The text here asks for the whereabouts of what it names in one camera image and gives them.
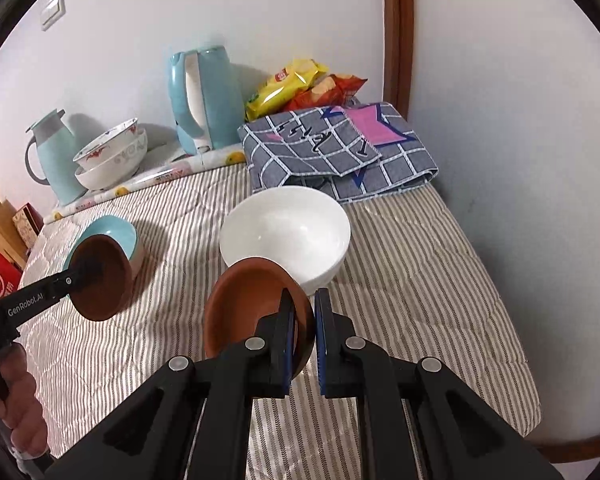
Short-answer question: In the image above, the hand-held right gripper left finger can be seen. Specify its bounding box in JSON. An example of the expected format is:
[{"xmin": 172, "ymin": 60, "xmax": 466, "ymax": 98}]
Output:
[{"xmin": 45, "ymin": 287, "xmax": 297, "ymax": 480}]

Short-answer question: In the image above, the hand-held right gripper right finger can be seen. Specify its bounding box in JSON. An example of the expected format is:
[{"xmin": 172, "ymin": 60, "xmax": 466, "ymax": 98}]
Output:
[{"xmin": 314, "ymin": 287, "xmax": 566, "ymax": 480}]

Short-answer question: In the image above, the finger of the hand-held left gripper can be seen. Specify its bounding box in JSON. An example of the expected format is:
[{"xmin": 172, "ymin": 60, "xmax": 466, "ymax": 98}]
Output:
[{"xmin": 55, "ymin": 255, "xmax": 112, "ymax": 299}]

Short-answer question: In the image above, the small brown bowl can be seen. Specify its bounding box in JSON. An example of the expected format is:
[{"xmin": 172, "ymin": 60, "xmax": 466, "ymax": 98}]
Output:
[
  {"xmin": 70, "ymin": 234, "xmax": 133, "ymax": 322},
  {"xmin": 202, "ymin": 256, "xmax": 315, "ymax": 378}
]

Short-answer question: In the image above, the blue plate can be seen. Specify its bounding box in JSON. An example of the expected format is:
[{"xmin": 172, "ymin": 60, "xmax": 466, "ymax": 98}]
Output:
[{"xmin": 62, "ymin": 215, "xmax": 141, "ymax": 272}]

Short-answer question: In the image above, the large white bowl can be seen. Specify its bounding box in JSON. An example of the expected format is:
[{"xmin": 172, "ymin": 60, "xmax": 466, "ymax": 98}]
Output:
[{"xmin": 219, "ymin": 186, "xmax": 352, "ymax": 297}]

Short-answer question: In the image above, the person's left hand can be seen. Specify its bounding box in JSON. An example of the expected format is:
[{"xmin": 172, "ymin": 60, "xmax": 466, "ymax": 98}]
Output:
[{"xmin": 0, "ymin": 345, "xmax": 49, "ymax": 457}]

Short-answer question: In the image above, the patterned cardboard box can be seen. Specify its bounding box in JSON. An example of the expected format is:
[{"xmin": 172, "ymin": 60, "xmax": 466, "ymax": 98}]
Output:
[{"xmin": 12, "ymin": 202, "xmax": 45, "ymax": 251}]

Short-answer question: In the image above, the brown paper bag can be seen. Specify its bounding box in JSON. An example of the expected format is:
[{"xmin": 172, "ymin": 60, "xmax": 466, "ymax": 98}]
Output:
[{"xmin": 0, "ymin": 197, "xmax": 31, "ymax": 266}]

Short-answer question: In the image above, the striped tablecloth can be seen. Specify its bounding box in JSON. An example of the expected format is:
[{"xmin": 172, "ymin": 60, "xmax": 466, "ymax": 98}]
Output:
[{"xmin": 17, "ymin": 162, "xmax": 541, "ymax": 480}]

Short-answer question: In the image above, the white embossed bowl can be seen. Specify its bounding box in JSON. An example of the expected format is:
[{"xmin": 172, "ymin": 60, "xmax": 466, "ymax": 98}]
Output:
[{"xmin": 75, "ymin": 127, "xmax": 147, "ymax": 192}]

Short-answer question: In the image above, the floral patterned roll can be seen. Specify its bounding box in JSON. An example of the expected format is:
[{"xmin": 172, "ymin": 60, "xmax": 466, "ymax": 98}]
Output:
[{"xmin": 42, "ymin": 142, "xmax": 248, "ymax": 223}]

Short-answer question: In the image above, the light blue thermos jug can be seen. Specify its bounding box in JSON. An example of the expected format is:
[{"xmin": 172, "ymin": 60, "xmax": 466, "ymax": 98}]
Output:
[{"xmin": 25, "ymin": 108, "xmax": 88, "ymax": 206}]

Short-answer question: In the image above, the floral patterned bowl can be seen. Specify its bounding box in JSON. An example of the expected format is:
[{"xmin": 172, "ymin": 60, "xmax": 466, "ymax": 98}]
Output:
[{"xmin": 73, "ymin": 117, "xmax": 141, "ymax": 171}]

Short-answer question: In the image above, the grey checked folded cloth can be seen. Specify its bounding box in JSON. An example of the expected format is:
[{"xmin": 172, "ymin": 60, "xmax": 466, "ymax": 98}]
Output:
[{"xmin": 237, "ymin": 101, "xmax": 440, "ymax": 204}]

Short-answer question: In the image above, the light blue electric kettle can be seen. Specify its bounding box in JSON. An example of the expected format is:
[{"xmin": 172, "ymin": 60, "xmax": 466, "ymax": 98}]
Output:
[{"xmin": 168, "ymin": 45, "xmax": 246, "ymax": 156}]

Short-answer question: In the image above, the red snack bag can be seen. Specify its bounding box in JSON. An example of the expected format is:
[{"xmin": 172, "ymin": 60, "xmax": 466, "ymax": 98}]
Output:
[{"xmin": 282, "ymin": 74, "xmax": 368, "ymax": 113}]

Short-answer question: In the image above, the yellow snack bag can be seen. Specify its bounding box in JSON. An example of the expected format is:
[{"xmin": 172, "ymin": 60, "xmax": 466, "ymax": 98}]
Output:
[{"xmin": 245, "ymin": 58, "xmax": 329, "ymax": 122}]

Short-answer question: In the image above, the brown wooden baseboard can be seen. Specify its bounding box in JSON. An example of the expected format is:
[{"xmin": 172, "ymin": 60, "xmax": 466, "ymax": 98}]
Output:
[{"xmin": 530, "ymin": 422, "xmax": 600, "ymax": 457}]

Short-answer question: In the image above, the white wall switch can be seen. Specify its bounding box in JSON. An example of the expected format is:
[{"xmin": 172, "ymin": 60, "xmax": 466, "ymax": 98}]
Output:
[{"xmin": 40, "ymin": 0, "xmax": 67, "ymax": 32}]

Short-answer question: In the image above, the brown wooden door frame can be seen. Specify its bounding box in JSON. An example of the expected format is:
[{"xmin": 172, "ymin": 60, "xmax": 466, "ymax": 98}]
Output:
[{"xmin": 380, "ymin": 0, "xmax": 415, "ymax": 118}]

